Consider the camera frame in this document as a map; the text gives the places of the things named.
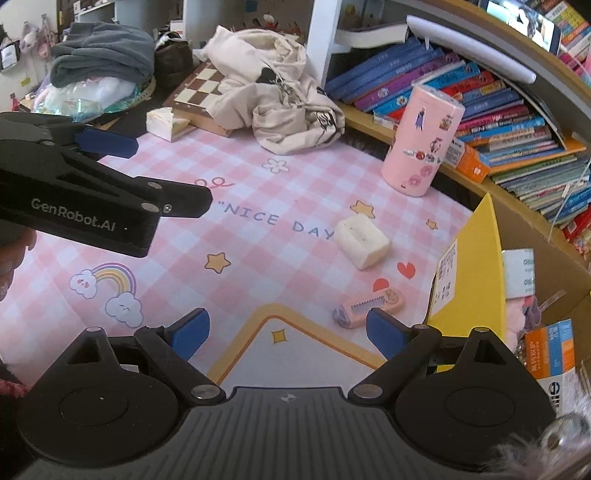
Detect white and green packet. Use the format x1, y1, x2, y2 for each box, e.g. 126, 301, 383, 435
501, 248, 536, 299

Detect wooden bookshelf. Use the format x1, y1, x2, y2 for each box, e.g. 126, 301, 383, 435
307, 0, 591, 259

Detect iridescent plastic bag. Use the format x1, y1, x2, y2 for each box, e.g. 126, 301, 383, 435
32, 76, 156, 123

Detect grey fluffy keychain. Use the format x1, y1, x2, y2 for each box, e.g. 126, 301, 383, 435
485, 369, 591, 480

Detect long white binder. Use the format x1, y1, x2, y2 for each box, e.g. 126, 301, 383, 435
406, 15, 539, 85

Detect yellow-flapped cardboard box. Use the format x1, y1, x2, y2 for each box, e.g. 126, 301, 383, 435
424, 194, 591, 416

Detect row of colourful books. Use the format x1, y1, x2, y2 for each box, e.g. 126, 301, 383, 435
526, 0, 591, 85
325, 37, 591, 232

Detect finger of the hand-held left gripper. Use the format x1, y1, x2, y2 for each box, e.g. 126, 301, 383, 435
0, 142, 214, 220
0, 112, 140, 158

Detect cream cloth tote bag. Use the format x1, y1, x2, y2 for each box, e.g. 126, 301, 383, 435
202, 25, 346, 156

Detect grey folded clothing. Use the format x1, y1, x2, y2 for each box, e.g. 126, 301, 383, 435
50, 21, 156, 88

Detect person's red garment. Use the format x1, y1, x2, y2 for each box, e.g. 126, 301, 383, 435
0, 375, 29, 398

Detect thick white-paged book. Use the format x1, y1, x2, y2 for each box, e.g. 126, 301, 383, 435
339, 22, 410, 48

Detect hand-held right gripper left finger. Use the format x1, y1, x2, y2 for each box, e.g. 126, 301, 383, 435
67, 307, 227, 408

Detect hanging plush keychains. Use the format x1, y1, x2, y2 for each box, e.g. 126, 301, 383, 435
18, 19, 54, 59

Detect dark brown bag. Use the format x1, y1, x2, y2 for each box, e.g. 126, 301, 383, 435
154, 32, 195, 82

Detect pink checkered desk mat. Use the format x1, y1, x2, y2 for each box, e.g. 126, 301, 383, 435
0, 99, 482, 385

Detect orange and blue small box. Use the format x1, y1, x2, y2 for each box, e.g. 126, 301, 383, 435
524, 318, 578, 408

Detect orange and white small box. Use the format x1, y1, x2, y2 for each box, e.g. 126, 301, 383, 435
443, 138, 491, 184

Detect pink plush pig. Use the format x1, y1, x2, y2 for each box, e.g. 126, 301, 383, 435
505, 295, 542, 348

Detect white wedge-shaped box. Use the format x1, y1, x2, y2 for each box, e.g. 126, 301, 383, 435
146, 106, 197, 142

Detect pink sticker-covered cylinder container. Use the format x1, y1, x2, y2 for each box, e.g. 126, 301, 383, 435
381, 83, 466, 198

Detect person's left hand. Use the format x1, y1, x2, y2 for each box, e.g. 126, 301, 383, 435
0, 225, 38, 302

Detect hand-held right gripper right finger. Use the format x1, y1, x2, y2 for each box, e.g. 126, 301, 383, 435
346, 307, 509, 403

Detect brown and white chessboard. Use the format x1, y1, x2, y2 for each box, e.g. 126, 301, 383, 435
164, 60, 242, 138

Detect white foam block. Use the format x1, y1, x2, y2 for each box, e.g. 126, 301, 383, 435
333, 216, 393, 271

